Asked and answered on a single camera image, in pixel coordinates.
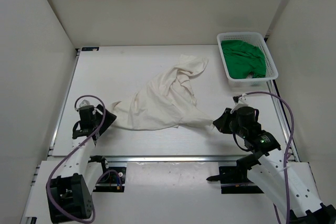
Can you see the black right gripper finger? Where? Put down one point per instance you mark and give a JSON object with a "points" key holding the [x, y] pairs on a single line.
{"points": [[222, 123], [225, 130]]}

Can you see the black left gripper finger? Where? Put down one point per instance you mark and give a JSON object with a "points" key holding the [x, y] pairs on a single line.
{"points": [[105, 126], [109, 117]]}

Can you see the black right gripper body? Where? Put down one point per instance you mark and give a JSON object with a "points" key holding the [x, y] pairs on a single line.
{"points": [[234, 127]]}

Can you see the white t shirt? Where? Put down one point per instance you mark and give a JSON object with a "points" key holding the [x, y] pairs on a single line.
{"points": [[167, 100]]}

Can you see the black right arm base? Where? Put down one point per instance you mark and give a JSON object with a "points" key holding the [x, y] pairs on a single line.
{"points": [[234, 180]]}

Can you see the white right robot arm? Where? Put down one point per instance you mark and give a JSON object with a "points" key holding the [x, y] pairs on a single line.
{"points": [[266, 167]]}

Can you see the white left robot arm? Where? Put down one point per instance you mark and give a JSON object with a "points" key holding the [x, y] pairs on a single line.
{"points": [[70, 189]]}

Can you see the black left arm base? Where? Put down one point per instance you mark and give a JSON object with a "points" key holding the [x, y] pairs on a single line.
{"points": [[110, 183]]}

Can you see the green t shirt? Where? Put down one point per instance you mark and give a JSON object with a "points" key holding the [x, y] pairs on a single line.
{"points": [[243, 59]]}

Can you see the aluminium right side rail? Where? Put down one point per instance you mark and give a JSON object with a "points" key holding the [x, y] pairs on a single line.
{"points": [[284, 120]]}

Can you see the aluminium rail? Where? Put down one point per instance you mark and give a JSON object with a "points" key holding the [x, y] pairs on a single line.
{"points": [[284, 120], [172, 159]]}

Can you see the aluminium front rail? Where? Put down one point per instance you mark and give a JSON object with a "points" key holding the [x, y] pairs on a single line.
{"points": [[172, 159]]}

